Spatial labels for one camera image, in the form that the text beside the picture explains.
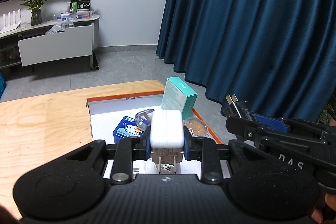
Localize white router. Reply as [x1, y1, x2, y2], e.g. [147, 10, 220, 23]
[0, 9, 21, 34]

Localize right hand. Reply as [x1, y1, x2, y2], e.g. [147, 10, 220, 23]
[310, 193, 336, 223]

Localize white socket plug heater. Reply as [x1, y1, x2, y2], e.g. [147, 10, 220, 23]
[144, 159, 180, 174]

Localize black green box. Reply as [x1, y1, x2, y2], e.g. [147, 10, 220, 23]
[70, 0, 91, 12]

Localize clear liquid refill bottle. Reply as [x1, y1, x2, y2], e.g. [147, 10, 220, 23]
[135, 109, 154, 131]

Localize white rounded charger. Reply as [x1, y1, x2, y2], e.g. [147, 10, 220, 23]
[150, 110, 185, 173]

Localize plastic bags in drawer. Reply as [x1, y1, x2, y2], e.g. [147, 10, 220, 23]
[45, 20, 75, 35]

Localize orange white cardboard box lid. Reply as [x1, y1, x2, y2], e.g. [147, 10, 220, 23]
[86, 90, 224, 180]

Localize blue curtain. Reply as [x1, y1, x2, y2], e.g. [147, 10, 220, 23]
[157, 0, 335, 121]

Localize black charger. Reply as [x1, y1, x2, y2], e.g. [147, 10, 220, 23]
[223, 94, 256, 122]

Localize teal white product box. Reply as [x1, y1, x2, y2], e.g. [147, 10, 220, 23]
[161, 77, 198, 120]

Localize blue plastic bag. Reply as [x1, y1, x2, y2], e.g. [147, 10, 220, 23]
[0, 73, 6, 98]

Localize tv stand cabinet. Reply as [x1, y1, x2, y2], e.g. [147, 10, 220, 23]
[1, 15, 100, 69]

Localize clutter of small boxes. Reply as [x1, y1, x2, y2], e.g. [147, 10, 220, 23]
[54, 9, 95, 21]

